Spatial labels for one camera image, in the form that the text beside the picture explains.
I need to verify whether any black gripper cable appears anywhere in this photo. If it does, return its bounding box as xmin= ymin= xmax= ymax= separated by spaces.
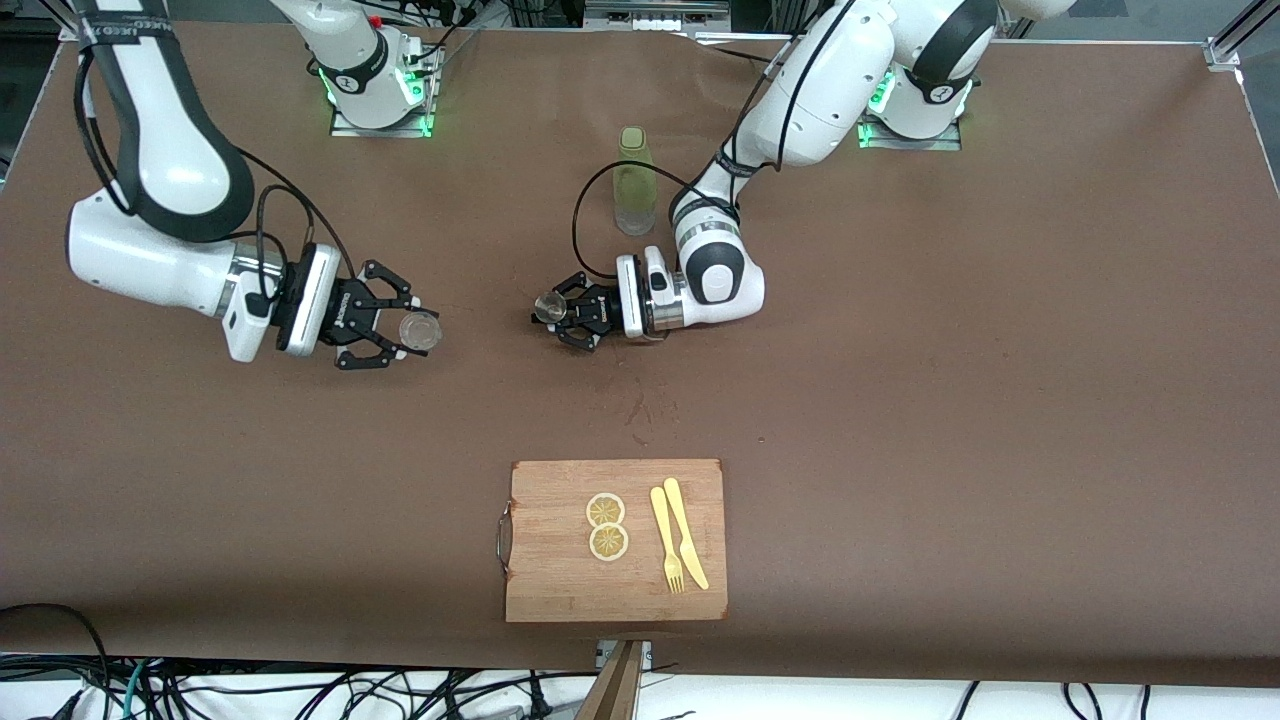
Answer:
xmin=572 ymin=160 xmax=723 ymax=283
xmin=235 ymin=150 xmax=358 ymax=301

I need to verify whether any yellow plastic fork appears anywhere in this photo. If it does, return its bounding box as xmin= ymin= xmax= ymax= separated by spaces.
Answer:
xmin=650 ymin=486 xmax=687 ymax=595

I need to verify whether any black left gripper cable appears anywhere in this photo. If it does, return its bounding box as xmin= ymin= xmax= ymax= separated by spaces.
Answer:
xmin=572 ymin=160 xmax=723 ymax=283

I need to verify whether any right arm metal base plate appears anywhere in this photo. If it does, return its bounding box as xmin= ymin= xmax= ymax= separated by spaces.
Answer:
xmin=330 ymin=45 xmax=443 ymax=139

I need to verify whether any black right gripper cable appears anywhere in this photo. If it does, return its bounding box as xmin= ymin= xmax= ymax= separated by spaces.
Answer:
xmin=235 ymin=150 xmax=358 ymax=301

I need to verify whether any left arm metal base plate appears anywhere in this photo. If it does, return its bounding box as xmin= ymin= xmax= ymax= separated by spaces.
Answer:
xmin=858 ymin=60 xmax=964 ymax=152

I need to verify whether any black looped cable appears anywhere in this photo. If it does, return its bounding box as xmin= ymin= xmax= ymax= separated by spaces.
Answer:
xmin=0 ymin=602 xmax=113 ymax=720

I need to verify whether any green sleeved glass bottle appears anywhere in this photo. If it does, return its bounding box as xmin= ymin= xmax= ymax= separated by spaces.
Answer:
xmin=612 ymin=125 xmax=660 ymax=238

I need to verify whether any yellow plastic knife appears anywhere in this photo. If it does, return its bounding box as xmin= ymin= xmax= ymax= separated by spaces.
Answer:
xmin=663 ymin=477 xmax=711 ymax=591

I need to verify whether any teal cable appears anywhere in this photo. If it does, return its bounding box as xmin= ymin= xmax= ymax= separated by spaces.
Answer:
xmin=120 ymin=658 xmax=153 ymax=720

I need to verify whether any wooden cutting board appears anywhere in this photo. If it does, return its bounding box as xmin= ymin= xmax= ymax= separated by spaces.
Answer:
xmin=497 ymin=458 xmax=729 ymax=624

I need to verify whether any black power cable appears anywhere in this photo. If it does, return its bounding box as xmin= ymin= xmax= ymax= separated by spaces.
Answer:
xmin=695 ymin=35 xmax=783 ymax=67

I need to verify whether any grey power strip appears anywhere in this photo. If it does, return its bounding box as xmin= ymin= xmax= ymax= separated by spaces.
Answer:
xmin=585 ymin=0 xmax=731 ymax=33

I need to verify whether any small clear measuring cup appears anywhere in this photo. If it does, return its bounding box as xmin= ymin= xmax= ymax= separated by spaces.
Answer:
xmin=398 ymin=312 xmax=444 ymax=355

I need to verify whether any brown wooden post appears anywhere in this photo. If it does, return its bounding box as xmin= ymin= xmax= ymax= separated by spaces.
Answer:
xmin=575 ymin=640 xmax=646 ymax=720

